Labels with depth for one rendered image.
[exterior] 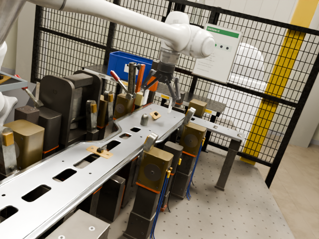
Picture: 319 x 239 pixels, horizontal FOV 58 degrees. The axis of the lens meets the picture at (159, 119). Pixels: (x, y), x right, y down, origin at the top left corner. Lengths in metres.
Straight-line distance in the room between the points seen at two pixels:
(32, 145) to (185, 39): 0.62
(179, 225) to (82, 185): 0.54
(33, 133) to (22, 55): 3.97
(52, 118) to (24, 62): 3.86
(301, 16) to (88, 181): 1.40
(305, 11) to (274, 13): 2.94
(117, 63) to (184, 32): 0.78
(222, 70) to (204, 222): 0.91
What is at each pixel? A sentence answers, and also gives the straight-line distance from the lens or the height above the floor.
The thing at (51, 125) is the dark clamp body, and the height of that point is 1.05.
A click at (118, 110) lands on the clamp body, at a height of 0.98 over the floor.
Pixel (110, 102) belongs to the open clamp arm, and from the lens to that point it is 1.22.
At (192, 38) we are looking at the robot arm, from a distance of 1.09.
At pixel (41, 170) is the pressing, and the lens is 0.85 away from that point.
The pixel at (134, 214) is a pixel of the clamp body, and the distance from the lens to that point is 1.05.
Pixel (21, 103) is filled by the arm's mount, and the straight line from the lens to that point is 1.59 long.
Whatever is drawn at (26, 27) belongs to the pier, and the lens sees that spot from 4.71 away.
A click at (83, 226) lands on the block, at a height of 1.03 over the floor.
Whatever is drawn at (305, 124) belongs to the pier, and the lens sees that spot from 4.94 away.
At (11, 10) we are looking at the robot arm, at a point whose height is 1.34.
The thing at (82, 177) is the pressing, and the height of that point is 1.00.
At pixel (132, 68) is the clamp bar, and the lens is 1.34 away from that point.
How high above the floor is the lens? 1.46
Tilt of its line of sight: 20 degrees down
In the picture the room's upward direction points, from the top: 14 degrees clockwise
